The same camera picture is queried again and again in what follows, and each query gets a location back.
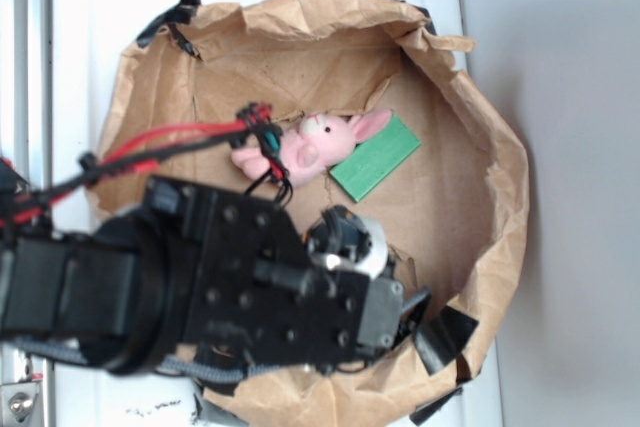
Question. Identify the aluminium rail frame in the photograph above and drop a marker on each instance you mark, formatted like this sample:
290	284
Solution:
27	381

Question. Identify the green block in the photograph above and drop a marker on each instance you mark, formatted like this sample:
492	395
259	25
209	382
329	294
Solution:
375	159

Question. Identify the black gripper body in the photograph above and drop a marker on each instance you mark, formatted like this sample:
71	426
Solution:
262	297

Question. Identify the pink plush bunny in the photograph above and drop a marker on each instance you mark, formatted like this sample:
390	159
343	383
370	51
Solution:
320	141

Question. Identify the white plastic tray lid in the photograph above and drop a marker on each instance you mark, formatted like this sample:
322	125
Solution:
88	38

